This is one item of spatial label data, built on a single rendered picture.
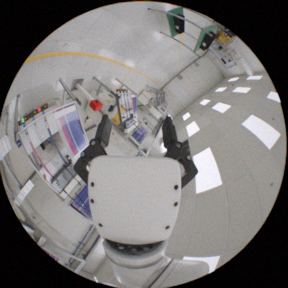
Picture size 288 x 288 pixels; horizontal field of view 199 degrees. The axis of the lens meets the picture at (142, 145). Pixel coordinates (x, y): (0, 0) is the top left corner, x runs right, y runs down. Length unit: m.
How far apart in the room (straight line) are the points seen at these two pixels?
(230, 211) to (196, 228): 0.59
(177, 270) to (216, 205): 1.54
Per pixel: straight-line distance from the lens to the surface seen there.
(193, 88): 8.83
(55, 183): 0.96
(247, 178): 1.78
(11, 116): 1.67
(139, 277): 0.15
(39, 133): 0.90
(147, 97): 4.66
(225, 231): 1.59
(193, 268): 0.15
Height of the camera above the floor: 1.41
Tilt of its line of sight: 9 degrees up
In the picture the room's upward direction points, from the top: 135 degrees clockwise
